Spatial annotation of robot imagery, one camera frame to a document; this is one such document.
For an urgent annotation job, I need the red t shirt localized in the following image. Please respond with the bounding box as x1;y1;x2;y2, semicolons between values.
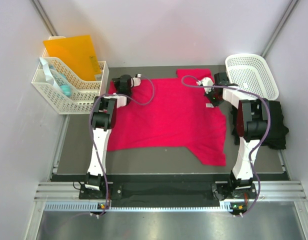
107;68;227;166

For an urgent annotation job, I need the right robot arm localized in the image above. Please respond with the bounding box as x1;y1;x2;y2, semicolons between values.
197;72;271;198

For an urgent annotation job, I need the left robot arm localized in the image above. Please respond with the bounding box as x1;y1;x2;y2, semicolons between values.
84;74;141;201

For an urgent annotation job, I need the white plastic basket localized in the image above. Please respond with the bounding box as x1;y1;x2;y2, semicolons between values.
225;53;279;101

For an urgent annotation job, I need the orange plastic folder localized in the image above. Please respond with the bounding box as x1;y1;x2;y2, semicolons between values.
43;35;102;82

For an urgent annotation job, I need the white file organizer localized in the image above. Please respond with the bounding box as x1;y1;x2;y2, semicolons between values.
31;36;109;115

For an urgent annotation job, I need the teal object in organizer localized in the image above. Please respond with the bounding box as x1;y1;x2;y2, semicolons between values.
49;64;72;98

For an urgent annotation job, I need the black folded t shirt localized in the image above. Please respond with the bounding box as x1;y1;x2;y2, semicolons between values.
231;99;289;150

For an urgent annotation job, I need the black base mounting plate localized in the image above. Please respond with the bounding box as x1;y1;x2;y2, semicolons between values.
79;182;243;201

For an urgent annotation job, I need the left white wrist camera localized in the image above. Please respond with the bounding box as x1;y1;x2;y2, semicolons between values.
131;73;142;88

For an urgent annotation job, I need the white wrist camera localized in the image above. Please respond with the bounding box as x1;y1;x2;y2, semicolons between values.
196;77;215;94
131;73;142;88

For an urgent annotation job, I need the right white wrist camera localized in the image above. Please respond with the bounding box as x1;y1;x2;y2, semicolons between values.
196;77;215;94

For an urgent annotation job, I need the aluminium frame rail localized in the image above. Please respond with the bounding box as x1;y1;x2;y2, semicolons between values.
34;181;307;203

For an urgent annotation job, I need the grey slotted cable duct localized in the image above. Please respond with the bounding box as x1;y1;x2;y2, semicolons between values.
44;200;238;213

